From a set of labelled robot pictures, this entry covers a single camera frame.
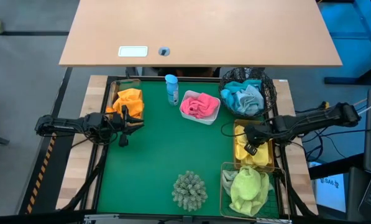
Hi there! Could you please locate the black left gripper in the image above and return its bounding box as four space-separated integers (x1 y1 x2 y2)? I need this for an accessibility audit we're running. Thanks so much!
109 105 145 138

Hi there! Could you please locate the yellow microfiber towel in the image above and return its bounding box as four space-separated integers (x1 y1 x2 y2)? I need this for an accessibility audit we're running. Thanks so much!
234 124 251 161
244 141 270 167

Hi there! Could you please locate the grey towel with teal edge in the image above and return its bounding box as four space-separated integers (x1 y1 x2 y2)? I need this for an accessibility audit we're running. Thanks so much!
233 93 261 117
242 85 265 108

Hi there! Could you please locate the lime green microfiber towel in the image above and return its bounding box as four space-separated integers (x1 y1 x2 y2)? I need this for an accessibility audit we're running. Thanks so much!
229 166 270 218

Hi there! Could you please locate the amber plastic tray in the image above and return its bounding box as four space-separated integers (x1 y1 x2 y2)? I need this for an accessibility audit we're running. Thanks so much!
233 117 275 170

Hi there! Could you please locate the green table mat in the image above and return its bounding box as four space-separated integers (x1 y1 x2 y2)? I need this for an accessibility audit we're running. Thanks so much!
96 80 281 218

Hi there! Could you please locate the light blue spray bottle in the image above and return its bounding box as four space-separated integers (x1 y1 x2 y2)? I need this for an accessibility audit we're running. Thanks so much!
165 73 180 106

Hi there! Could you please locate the white plastic basket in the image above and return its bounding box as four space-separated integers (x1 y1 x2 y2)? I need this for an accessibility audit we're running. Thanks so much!
179 90 221 126

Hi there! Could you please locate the grey-green artificial succulent plant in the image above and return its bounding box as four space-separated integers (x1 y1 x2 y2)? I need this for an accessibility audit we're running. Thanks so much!
172 170 209 212

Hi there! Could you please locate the white labelled box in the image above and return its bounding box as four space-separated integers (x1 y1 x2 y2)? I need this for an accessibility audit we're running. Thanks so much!
312 161 347 213

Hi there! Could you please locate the black desk foot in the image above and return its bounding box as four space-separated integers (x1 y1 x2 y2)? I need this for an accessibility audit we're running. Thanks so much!
323 60 371 85

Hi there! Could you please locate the beige wooden desk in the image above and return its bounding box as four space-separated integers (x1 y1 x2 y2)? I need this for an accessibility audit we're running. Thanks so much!
59 0 343 68

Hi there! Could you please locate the black wire basket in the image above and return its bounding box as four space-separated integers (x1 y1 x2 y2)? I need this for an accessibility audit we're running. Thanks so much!
218 67 278 118

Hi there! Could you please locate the black aluminium table frame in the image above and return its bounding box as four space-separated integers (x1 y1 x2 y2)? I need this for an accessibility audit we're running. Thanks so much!
79 75 298 224

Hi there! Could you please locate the black diagonal frame strut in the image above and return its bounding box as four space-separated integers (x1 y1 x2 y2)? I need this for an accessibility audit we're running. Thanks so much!
283 183 318 217
60 154 107 212

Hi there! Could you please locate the gold wire basket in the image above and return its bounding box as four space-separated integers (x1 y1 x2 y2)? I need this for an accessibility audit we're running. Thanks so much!
219 162 291 220

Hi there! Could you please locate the hazard striped base plate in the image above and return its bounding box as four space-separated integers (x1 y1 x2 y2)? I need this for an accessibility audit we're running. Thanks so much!
19 124 76 215

